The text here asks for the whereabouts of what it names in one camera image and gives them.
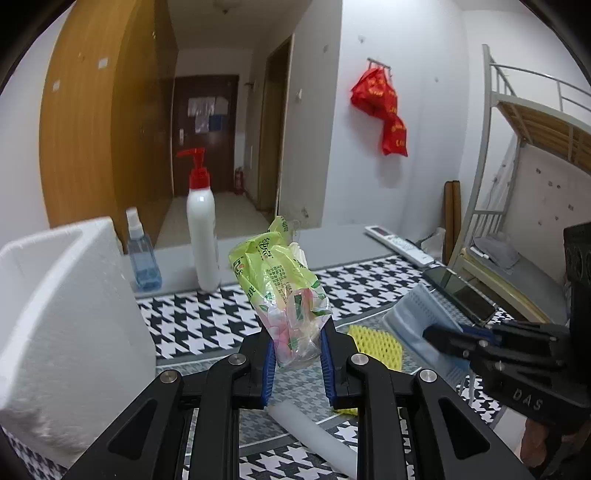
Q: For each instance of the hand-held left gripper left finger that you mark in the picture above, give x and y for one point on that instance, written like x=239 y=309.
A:
x=268 y=378

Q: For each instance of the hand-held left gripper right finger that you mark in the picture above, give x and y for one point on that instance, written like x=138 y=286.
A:
x=327 y=369

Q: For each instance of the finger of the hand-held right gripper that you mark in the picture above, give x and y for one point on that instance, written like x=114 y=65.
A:
x=521 y=334
x=461 y=346

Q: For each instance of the yellow foam net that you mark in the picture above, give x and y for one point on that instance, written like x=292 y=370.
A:
x=374 y=344

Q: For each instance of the grey plastic pouch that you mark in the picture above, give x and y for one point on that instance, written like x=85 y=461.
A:
x=415 y=314

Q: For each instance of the green snack bag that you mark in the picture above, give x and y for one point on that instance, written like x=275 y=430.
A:
x=272 y=277

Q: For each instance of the white foam box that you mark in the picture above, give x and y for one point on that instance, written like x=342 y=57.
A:
x=69 y=323

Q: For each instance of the person's right hand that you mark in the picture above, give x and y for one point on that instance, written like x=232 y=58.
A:
x=535 y=438

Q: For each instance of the black smartphone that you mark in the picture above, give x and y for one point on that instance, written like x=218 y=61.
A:
x=461 y=293

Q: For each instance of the grey pillow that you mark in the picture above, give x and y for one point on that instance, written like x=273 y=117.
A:
x=498 y=253

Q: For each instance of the houndstooth table cloth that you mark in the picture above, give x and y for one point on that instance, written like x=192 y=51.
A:
x=207 y=314

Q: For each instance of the white plastic bag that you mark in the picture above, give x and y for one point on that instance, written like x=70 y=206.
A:
x=433 y=241

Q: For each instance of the white remote control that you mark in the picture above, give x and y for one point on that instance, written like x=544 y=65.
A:
x=401 y=244

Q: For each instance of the brown wooden boards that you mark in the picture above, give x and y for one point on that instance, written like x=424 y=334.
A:
x=451 y=217

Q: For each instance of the white pump bottle red cap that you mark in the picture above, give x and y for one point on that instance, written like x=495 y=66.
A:
x=203 y=240

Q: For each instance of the blue spray bottle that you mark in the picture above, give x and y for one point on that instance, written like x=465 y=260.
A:
x=144 y=267

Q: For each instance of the red fire extinguisher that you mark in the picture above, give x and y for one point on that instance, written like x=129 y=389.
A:
x=238 y=181

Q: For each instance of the metal bunk bed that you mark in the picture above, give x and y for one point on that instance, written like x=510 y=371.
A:
x=540 y=120

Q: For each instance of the dark brown door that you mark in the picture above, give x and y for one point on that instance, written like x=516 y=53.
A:
x=221 y=161

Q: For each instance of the wooden side door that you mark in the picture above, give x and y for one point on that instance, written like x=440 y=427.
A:
x=272 y=138

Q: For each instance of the red plastic bag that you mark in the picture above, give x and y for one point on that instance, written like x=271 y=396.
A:
x=374 y=92

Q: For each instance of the papers on door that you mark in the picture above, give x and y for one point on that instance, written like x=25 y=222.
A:
x=205 y=113

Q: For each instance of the wooden wardrobe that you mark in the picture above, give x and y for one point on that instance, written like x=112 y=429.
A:
x=92 y=138

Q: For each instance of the ceiling lamp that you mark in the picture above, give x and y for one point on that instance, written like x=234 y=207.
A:
x=225 y=8

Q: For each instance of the metal wall hook rack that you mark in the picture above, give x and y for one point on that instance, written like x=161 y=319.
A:
x=379 y=63

